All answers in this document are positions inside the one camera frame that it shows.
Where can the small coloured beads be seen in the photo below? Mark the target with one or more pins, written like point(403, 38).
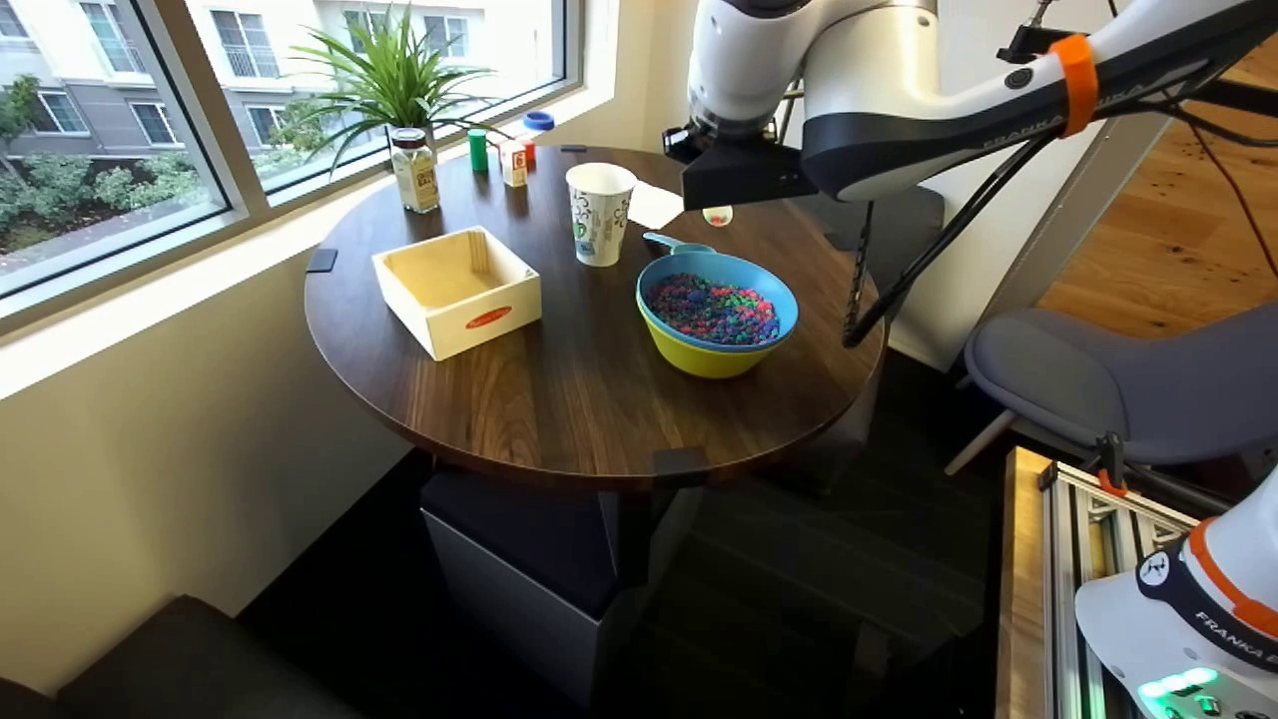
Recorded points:
point(712, 308)

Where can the white leaning board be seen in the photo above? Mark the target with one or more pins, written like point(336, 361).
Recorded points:
point(1026, 252)

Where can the green spiky plant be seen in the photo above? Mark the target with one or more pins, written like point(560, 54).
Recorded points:
point(387, 80)

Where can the grey cube ottoman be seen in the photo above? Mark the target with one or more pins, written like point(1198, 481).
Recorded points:
point(533, 584)

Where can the blue and yellow bowl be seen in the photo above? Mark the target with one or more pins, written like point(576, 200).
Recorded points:
point(706, 356)

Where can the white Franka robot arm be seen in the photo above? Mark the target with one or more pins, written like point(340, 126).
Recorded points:
point(863, 64)

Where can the grey upholstered chair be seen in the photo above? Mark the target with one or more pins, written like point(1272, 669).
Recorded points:
point(1131, 385)

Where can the cream plant pot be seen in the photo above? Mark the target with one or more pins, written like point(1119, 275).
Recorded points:
point(417, 174)

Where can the white plastic spoon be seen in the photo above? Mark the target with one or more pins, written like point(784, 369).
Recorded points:
point(722, 216)

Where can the small black sill object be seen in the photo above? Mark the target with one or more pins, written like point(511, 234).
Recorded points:
point(322, 260)

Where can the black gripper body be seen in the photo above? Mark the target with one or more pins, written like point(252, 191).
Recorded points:
point(744, 174)

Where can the black leather seat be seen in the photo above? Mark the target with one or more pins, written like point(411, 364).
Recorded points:
point(187, 666)

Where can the small red block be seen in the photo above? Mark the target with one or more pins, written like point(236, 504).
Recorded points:
point(531, 155)

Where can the blue round cap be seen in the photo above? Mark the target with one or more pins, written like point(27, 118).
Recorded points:
point(536, 122)

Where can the green cylinder block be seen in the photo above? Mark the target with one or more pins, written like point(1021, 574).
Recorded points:
point(476, 155)

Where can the small white block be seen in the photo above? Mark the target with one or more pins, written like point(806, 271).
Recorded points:
point(515, 164)

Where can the pale wooden box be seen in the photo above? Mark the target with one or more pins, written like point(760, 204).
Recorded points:
point(515, 304)

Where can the white paper napkin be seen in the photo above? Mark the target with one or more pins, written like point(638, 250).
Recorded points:
point(656, 204)

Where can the grey framed window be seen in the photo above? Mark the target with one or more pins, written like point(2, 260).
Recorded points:
point(106, 144)

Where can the round dark wooden table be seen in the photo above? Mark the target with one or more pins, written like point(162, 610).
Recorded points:
point(584, 403)

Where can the printed paper cup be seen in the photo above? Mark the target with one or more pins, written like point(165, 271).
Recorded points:
point(600, 212)

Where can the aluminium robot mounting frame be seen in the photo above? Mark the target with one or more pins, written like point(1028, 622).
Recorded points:
point(1051, 584)

